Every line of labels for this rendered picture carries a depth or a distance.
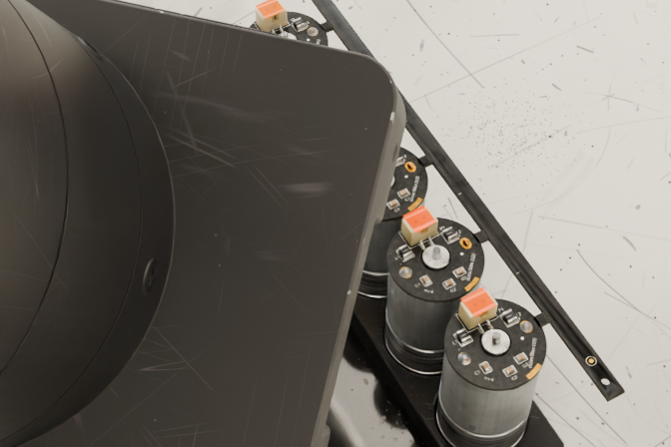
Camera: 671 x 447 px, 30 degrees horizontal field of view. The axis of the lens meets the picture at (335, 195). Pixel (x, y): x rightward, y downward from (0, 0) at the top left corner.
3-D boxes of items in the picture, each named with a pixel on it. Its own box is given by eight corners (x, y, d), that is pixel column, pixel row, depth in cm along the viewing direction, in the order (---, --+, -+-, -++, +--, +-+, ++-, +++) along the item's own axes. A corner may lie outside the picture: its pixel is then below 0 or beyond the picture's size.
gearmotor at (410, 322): (411, 402, 35) (419, 312, 31) (368, 334, 37) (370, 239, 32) (485, 363, 36) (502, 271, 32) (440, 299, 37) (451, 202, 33)
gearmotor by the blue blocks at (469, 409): (464, 485, 34) (480, 403, 30) (418, 412, 35) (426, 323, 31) (540, 443, 35) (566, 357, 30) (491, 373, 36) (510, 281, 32)
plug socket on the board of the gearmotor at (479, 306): (473, 338, 31) (476, 325, 30) (455, 312, 31) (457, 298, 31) (501, 324, 31) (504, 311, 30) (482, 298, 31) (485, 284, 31)
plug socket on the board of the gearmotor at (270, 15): (268, 40, 36) (266, 25, 36) (254, 21, 37) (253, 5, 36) (292, 30, 37) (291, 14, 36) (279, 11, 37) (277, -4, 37)
